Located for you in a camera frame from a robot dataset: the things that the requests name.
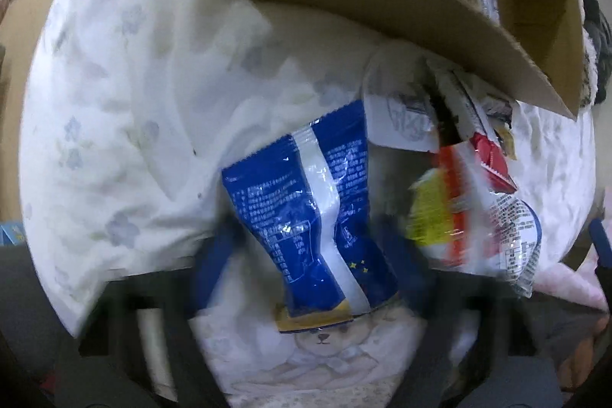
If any white snack packet blue print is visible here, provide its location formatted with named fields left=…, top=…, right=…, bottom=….
left=362, top=42, right=443, bottom=153

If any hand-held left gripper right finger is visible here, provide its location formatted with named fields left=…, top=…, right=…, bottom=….
left=380, top=219, right=562, bottom=408

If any small red snack packet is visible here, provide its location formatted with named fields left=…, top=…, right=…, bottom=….
left=470, top=132, right=518, bottom=193

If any red yellow white snack packet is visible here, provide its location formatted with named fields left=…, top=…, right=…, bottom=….
left=406, top=68, right=543, bottom=299

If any pink floral blanket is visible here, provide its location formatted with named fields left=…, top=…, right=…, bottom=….
left=531, top=241, right=610, bottom=314

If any white floral bedsheet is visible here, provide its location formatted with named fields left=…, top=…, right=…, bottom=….
left=19, top=0, right=598, bottom=408

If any blue snack packet yellow edge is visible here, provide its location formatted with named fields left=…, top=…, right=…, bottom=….
left=221, top=99, right=400, bottom=335

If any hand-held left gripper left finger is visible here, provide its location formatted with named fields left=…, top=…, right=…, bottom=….
left=48, top=224, right=247, bottom=408

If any beige black fur blanket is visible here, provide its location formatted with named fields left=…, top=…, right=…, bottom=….
left=576, top=0, right=612, bottom=107

